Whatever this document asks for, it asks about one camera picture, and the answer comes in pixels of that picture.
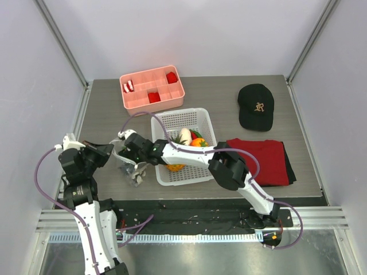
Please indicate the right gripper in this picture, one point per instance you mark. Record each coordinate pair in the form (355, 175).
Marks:
(126, 148)

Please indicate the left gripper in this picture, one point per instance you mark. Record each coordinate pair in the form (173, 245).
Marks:
(104, 149)

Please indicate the polka dot zip bag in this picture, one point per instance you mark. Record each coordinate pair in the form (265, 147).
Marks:
(129, 163)

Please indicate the white plastic basket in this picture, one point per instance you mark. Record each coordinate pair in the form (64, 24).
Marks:
(169, 125)

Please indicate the red fake tomato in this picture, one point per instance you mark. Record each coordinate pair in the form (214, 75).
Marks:
(199, 142)

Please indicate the red fake chili pepper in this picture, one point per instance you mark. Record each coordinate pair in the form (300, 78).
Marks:
(195, 134)

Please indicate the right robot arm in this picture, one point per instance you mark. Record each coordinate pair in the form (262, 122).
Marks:
(225, 164)

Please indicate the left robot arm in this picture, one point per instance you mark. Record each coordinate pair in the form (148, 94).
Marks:
(97, 221)

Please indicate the red rolled sock front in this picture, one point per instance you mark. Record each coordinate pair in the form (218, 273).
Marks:
(154, 97)

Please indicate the red rolled sock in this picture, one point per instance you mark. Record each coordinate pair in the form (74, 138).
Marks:
(154, 97)
(171, 78)

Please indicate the pink divided organizer box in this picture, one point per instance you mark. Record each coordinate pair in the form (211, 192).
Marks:
(152, 80)

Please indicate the red white striped sock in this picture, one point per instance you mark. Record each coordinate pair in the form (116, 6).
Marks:
(128, 87)

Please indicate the red rolled sock back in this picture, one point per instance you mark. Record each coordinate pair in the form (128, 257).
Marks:
(171, 78)

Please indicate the black baseball cap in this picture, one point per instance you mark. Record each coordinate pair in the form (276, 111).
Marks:
(256, 107)

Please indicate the red folded shirt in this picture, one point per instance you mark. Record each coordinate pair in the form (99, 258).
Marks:
(271, 157)

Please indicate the black folded cloth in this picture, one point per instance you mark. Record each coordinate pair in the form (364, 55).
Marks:
(290, 172)

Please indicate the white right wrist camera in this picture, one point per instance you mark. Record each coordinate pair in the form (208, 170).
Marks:
(123, 135)

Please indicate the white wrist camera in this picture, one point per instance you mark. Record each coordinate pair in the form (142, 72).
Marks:
(69, 142)
(123, 135)

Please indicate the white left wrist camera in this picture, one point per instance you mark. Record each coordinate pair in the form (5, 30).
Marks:
(69, 142)

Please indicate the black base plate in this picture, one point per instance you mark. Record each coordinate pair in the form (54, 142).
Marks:
(198, 217)

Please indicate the white slotted cable duct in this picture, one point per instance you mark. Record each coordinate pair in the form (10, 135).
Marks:
(74, 237)

